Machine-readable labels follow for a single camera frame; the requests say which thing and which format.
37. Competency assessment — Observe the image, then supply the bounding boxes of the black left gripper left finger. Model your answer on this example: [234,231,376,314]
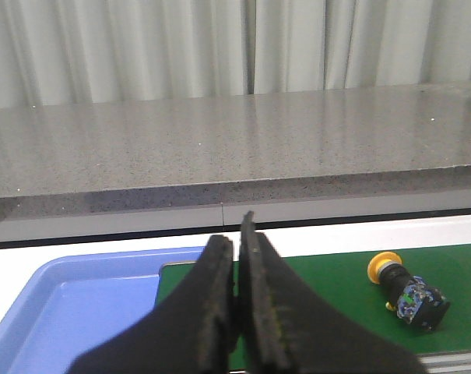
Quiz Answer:
[69,235,234,373]

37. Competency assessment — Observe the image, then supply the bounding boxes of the aluminium conveyor frame rail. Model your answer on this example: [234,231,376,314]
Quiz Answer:
[419,351,471,374]

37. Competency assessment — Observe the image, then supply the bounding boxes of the grey stone countertop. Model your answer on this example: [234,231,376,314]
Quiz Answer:
[0,79,471,245]

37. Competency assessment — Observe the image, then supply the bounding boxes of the green conveyor belt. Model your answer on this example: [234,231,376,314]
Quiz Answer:
[155,243,471,371]

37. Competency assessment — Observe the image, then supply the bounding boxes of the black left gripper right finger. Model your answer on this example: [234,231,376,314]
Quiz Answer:
[239,211,426,373]

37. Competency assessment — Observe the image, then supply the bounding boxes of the blue plastic tray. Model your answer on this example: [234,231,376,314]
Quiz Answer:
[0,247,202,373]

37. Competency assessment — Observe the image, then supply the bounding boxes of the yellow push button switch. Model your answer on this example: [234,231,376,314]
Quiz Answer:
[367,252,451,331]

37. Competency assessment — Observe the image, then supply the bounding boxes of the white pleated curtain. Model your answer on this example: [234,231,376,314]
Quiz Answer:
[0,1,471,108]

